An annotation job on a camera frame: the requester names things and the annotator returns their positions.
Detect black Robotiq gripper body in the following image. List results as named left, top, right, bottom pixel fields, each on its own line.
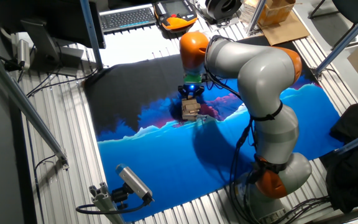
left=182, top=82, right=203, bottom=96

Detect wooden Jenga block tower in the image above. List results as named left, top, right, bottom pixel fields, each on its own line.
left=181, top=98, right=202, bottom=122

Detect green wrist mounting plate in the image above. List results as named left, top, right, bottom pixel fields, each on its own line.
left=183, top=73, right=203, bottom=85

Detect blue black printed cloth mat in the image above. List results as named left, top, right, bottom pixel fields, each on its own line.
left=84, top=35, right=344, bottom=222

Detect orange black teach pendant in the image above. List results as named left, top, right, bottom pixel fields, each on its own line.
left=154, top=0, right=198, bottom=32

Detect black round spool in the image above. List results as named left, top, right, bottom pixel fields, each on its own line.
left=205, top=0, right=243, bottom=21

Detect black computer keyboard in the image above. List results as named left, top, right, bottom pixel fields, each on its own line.
left=99, top=4, right=157, bottom=34

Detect flat brown cardboard sheet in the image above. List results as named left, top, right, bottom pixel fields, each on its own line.
left=258, top=12, right=310, bottom=46

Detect brown cardboard box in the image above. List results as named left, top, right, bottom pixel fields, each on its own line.
left=258, top=0, right=296, bottom=27

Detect short aluminium profile stand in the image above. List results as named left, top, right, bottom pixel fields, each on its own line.
left=88, top=182, right=126, bottom=224

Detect black computer monitor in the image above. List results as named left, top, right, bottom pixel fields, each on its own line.
left=0, top=0, right=107, bottom=77

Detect dark office chair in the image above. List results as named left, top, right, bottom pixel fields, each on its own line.
left=308, top=0, right=358, bottom=51

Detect black cloth bag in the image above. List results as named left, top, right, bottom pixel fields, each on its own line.
left=324, top=103, right=358, bottom=214

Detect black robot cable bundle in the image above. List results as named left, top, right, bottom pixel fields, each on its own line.
left=203, top=34, right=260, bottom=224

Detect black strap on arm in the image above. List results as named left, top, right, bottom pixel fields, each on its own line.
left=252, top=154, right=288, bottom=174
left=250, top=101, right=284, bottom=123

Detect aluminium frame post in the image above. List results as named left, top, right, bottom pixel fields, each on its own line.
left=79, top=0, right=106, bottom=71
left=246, top=0, right=267, bottom=35

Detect silver camera blue end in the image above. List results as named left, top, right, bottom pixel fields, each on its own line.
left=115, top=164, right=154, bottom=202

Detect black camera ball mount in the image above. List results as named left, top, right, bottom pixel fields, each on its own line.
left=110, top=183, right=131, bottom=210

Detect thin black desk cables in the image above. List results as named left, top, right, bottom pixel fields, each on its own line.
left=26, top=68, right=99, bottom=98

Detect black camera cable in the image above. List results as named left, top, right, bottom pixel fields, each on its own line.
left=75, top=194, right=150, bottom=216

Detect black cables at base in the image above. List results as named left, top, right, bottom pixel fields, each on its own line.
left=272, top=195, right=333, bottom=224

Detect small silver camera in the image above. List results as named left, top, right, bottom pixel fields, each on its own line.
left=16, top=39, right=31, bottom=71

